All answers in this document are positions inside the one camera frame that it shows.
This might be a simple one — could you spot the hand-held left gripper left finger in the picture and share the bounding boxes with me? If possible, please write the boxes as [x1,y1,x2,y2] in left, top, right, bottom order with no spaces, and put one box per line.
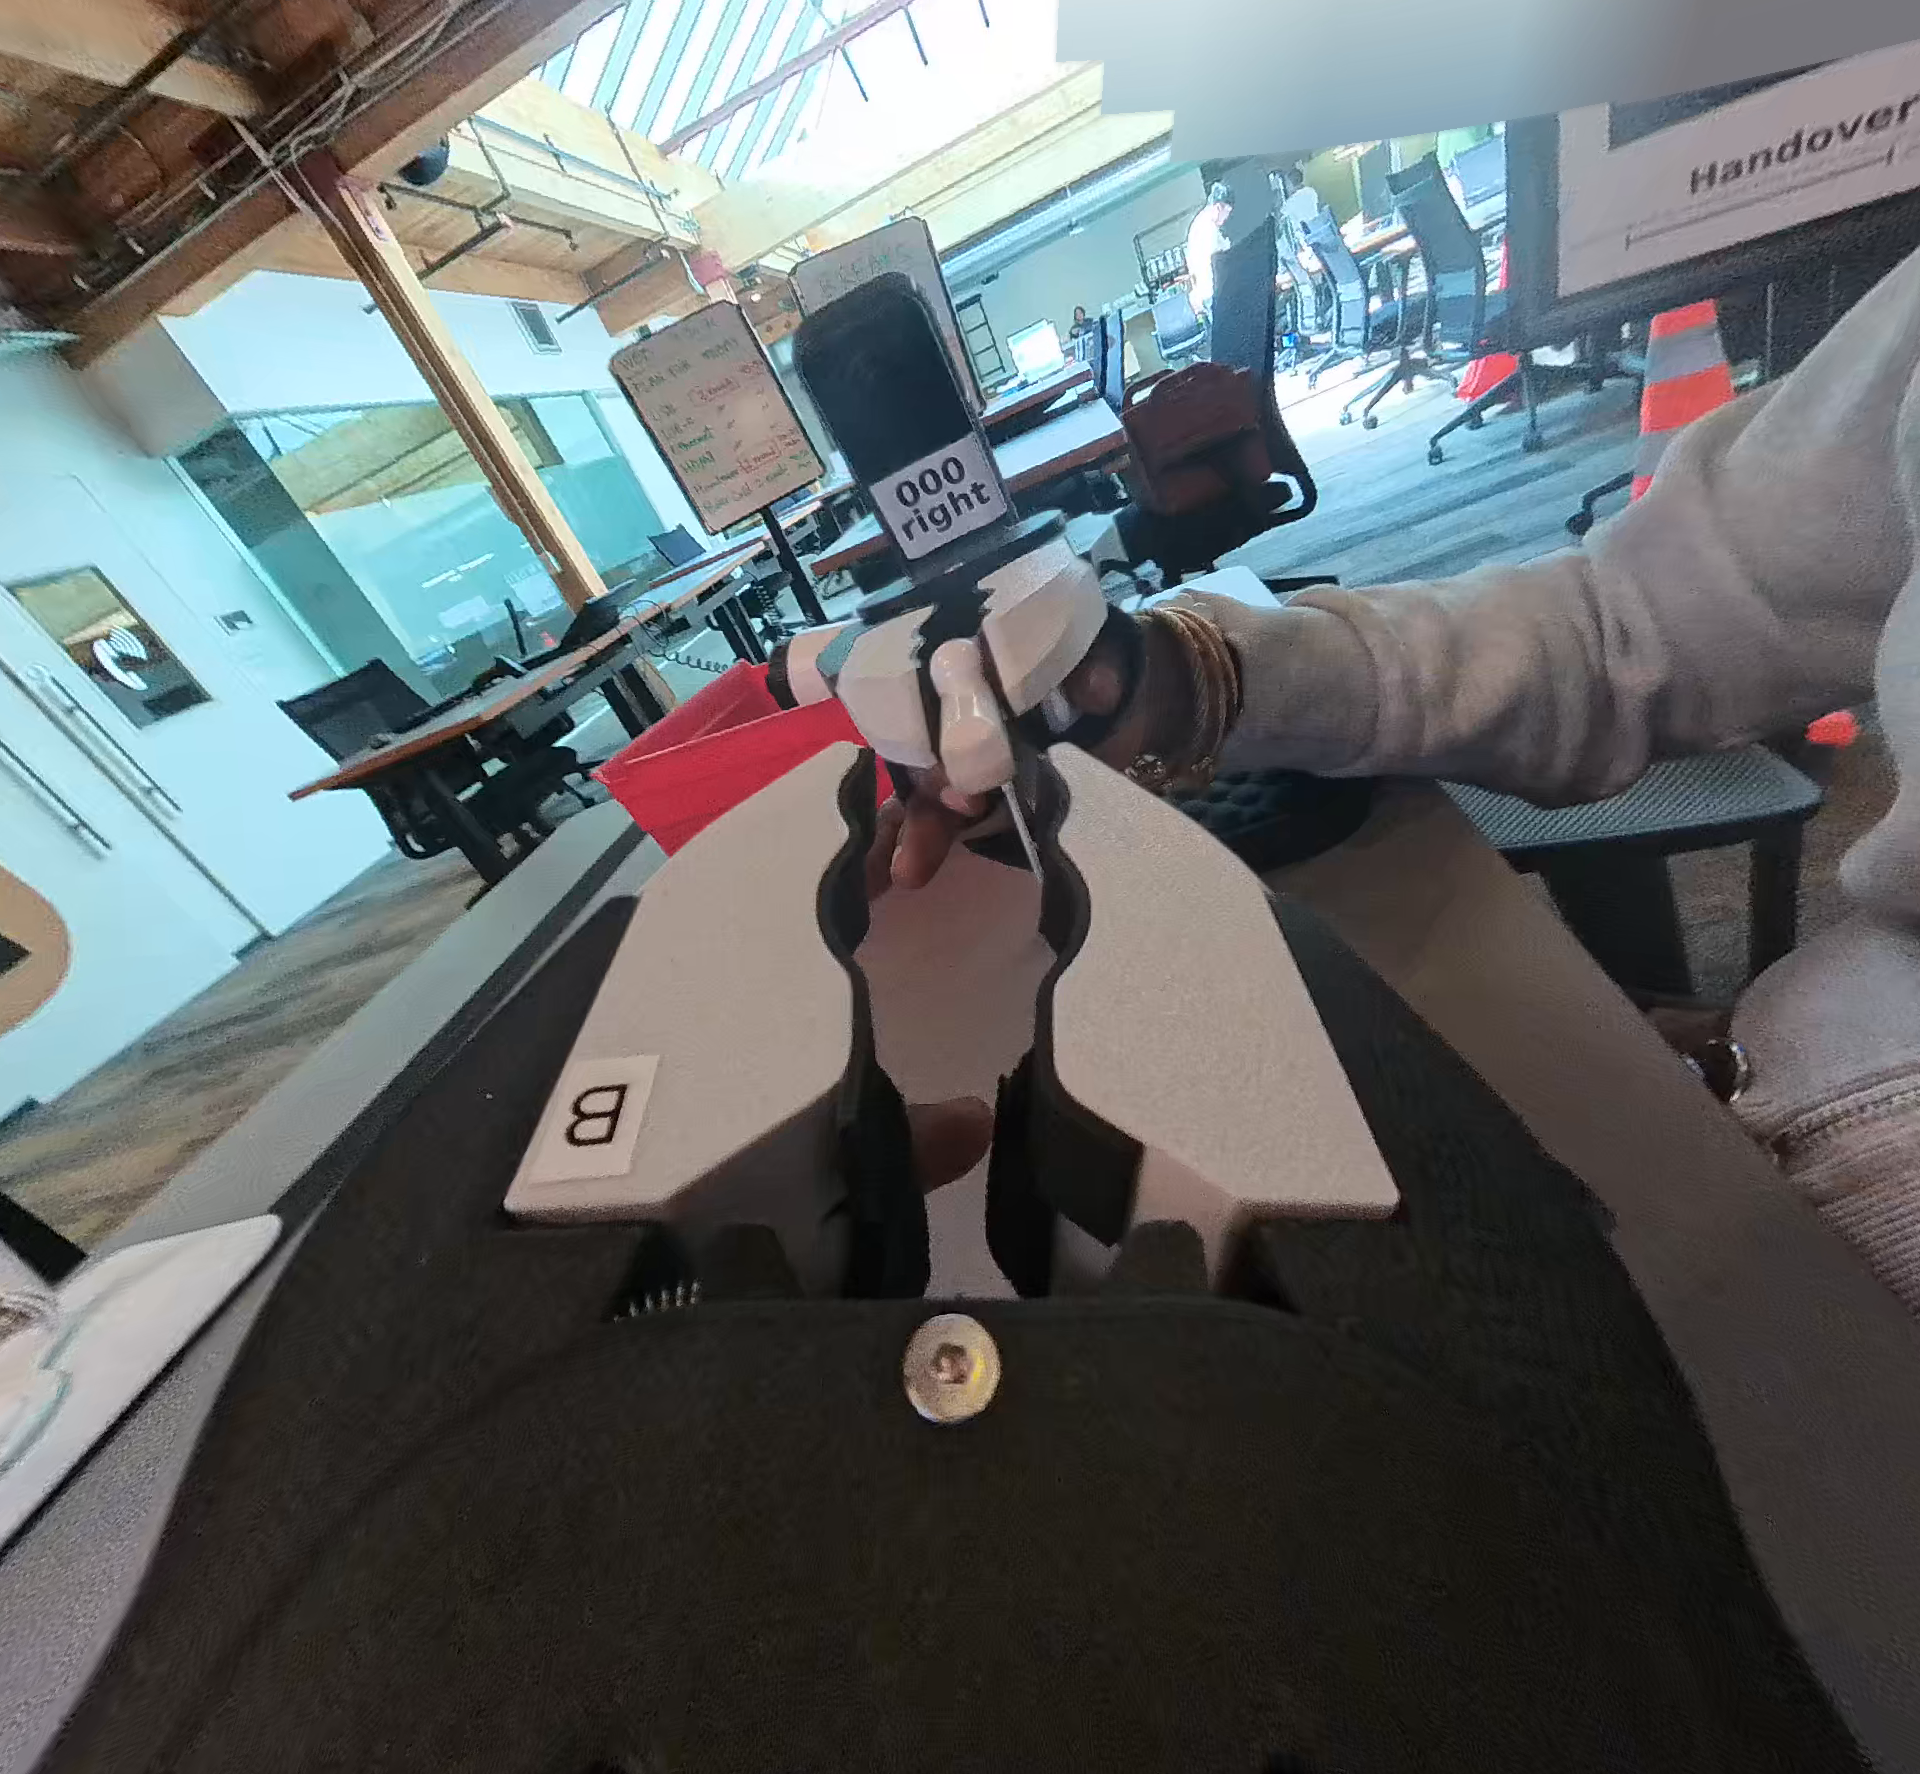
[504,744,931,1299]

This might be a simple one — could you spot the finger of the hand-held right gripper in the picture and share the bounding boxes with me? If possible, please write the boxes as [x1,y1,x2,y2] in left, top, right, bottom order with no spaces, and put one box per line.
[838,611,949,769]
[983,557,1115,719]

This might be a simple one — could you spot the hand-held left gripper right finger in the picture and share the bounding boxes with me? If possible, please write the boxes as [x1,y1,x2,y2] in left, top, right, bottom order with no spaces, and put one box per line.
[983,744,1404,1299]

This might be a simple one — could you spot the short white cable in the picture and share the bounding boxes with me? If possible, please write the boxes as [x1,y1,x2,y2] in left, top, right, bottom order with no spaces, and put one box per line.
[931,640,1043,887]

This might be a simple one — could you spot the red plastic bin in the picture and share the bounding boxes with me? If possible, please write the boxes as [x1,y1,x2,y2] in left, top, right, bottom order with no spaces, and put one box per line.
[588,668,894,853]

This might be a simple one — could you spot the person's right forearm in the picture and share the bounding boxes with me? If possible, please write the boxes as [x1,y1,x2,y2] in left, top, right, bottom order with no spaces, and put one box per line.
[1159,335,1920,808]

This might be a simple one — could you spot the grey desk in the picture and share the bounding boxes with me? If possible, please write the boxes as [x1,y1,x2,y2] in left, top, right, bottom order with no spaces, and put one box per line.
[0,754,1920,1774]

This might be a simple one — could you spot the person's right hand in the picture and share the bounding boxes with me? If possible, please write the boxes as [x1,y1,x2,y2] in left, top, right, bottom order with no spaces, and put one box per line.
[888,602,1206,892]

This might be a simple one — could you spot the handwritten notice board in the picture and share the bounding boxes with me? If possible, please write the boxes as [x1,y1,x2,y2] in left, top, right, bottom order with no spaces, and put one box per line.
[611,300,823,533]
[788,217,983,412]

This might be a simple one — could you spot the long office table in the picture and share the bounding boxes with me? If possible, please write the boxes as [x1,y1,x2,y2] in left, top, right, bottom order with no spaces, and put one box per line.
[820,361,1130,577]

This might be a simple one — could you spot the black office chair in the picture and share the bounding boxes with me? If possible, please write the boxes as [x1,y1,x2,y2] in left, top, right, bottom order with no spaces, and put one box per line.
[1445,744,1823,998]
[275,655,602,863]
[1344,154,1500,428]
[1122,217,1323,583]

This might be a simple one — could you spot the wooden office table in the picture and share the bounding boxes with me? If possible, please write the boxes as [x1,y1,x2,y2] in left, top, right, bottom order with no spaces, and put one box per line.
[288,575,772,892]

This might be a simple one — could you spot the wooden pillar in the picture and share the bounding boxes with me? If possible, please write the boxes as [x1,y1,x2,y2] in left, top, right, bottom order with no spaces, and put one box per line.
[283,149,611,602]

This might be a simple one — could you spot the white door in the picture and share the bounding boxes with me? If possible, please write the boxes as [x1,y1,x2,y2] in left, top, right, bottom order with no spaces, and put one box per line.
[0,488,275,1052]

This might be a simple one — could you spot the orange traffic cone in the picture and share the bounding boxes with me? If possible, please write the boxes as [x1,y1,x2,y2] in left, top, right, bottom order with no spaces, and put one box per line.
[1631,300,1738,500]

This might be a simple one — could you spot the framed marker sign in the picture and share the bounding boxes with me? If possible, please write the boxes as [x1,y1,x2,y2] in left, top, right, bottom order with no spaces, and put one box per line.
[1505,40,1920,353]

